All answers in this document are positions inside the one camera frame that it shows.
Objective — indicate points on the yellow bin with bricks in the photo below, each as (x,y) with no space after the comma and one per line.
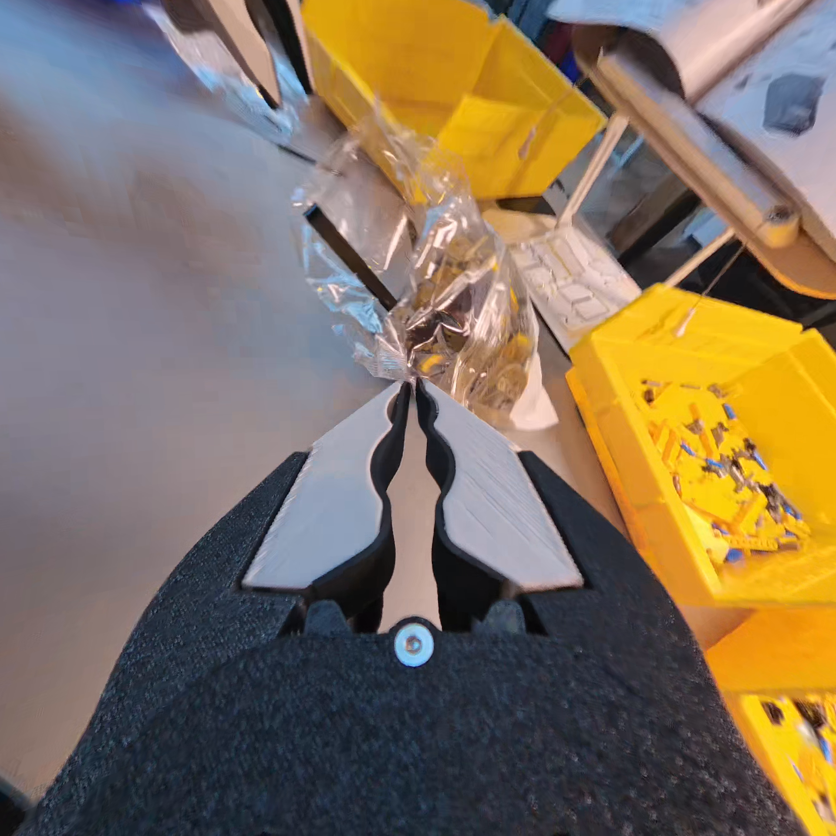
(784,732)
(732,457)

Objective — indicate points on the instruction booklet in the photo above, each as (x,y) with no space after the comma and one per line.
(771,92)

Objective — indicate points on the clear bag of bricks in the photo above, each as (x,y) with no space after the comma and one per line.
(451,301)

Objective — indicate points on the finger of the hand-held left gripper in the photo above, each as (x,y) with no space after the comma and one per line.
(290,39)
(248,46)

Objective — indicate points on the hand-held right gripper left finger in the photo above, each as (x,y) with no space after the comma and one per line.
(314,523)

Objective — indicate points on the white printed sheet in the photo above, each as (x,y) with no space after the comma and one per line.
(575,281)

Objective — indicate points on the yellow storage bin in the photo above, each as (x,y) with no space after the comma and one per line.
(431,79)

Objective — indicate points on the grey desk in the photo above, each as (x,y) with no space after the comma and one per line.
(131,392)

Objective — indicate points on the beige booklet stand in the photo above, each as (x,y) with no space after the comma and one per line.
(706,170)

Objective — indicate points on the black long beam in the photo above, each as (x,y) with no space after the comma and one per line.
(346,255)

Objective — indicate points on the small clear bag white label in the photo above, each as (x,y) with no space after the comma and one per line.
(196,59)

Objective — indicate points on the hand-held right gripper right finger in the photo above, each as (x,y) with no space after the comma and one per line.
(510,523)

